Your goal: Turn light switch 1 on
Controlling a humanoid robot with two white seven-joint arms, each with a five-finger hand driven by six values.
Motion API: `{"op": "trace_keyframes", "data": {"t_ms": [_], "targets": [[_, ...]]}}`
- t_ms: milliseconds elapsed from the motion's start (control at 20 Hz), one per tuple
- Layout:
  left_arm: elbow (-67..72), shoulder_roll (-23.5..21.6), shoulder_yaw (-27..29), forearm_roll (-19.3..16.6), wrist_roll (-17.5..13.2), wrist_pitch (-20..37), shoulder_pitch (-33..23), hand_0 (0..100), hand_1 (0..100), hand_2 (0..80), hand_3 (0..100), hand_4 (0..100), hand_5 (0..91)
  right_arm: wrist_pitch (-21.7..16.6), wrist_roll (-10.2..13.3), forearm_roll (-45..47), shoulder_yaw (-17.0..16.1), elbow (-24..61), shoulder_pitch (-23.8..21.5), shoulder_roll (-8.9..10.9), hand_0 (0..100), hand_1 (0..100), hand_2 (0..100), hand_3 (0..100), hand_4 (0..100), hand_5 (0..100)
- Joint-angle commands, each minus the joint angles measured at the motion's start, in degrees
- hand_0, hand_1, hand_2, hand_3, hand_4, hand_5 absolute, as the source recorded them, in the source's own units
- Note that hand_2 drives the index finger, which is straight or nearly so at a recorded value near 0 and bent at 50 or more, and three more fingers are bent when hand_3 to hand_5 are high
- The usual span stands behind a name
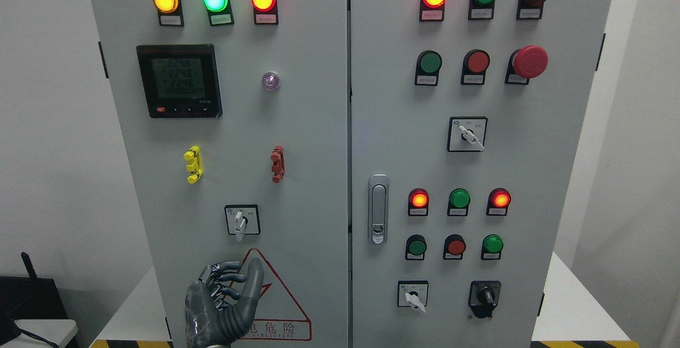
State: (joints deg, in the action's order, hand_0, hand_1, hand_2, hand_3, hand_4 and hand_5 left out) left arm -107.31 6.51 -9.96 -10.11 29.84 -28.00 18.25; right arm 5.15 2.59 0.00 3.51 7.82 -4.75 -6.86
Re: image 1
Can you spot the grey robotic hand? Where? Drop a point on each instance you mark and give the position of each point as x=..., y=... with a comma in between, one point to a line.
x=221, y=304

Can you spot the rotary selector switch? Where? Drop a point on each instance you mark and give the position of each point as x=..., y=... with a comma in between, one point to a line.
x=242, y=220

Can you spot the green lit indicator light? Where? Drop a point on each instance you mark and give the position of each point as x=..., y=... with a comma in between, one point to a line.
x=219, y=12

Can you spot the yellow indicator light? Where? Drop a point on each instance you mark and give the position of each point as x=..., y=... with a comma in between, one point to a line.
x=169, y=13

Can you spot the red electric hazard sticker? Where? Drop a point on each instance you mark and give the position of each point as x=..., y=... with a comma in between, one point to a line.
x=279, y=316

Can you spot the white table at left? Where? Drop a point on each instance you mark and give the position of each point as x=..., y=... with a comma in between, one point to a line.
x=58, y=331

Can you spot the red terminal connector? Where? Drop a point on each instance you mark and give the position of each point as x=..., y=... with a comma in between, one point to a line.
x=278, y=167

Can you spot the yellow terminal connector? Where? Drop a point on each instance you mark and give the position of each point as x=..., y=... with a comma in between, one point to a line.
x=193, y=164

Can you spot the black box with antenna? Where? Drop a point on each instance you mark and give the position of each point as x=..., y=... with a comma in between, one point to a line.
x=28, y=297

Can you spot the green push button lower left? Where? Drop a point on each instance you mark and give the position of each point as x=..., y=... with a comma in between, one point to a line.
x=416, y=247

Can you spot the green push button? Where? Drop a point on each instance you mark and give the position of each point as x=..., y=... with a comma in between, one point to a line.
x=416, y=247
x=427, y=68
x=491, y=247

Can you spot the grey left cabinet door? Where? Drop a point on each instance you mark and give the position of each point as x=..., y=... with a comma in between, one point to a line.
x=304, y=217

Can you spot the grey cabinet door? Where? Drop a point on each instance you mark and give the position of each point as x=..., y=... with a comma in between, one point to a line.
x=401, y=130
x=304, y=217

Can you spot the black digital power meter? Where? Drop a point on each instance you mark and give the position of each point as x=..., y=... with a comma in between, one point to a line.
x=180, y=81

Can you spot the red lit indicator lower left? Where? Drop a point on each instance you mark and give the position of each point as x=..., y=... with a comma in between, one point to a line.
x=418, y=203

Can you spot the small purple indicator lamp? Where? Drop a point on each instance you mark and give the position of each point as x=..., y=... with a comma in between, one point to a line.
x=270, y=81

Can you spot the red push button lower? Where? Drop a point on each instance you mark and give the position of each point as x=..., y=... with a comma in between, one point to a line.
x=454, y=247

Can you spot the red push button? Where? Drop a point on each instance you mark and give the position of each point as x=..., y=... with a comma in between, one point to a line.
x=474, y=66
x=454, y=247

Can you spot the green indicator lower middle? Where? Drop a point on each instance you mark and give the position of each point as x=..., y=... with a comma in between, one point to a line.
x=458, y=203

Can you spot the green push button lower right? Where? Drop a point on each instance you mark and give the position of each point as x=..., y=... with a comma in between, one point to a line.
x=491, y=247

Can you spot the red lit indicator lower right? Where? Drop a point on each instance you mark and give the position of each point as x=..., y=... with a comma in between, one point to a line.
x=498, y=202

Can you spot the red lit indicator light left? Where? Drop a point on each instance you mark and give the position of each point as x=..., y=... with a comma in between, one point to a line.
x=265, y=12

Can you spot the green push button upper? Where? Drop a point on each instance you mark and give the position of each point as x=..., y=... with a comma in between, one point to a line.
x=427, y=68

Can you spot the grey right cabinet door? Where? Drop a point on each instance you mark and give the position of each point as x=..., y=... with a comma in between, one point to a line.
x=401, y=130

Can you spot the red push button upper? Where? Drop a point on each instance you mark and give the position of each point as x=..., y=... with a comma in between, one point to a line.
x=474, y=66

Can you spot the red lit indicator top right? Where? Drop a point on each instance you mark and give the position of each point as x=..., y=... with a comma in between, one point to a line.
x=431, y=10

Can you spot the red emergency stop button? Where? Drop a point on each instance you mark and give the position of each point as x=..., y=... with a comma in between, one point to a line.
x=526, y=63

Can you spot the green indicator top right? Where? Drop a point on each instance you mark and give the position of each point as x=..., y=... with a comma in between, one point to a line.
x=481, y=10

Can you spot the lower white selector switch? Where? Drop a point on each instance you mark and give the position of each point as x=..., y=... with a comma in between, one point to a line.
x=413, y=294

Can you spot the silver door handle lock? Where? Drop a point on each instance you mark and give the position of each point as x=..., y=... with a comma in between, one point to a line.
x=378, y=208

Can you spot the black knob selector switch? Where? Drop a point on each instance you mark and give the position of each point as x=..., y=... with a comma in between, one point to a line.
x=484, y=297

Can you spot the upper right selector switch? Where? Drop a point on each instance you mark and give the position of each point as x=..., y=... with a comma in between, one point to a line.
x=467, y=133

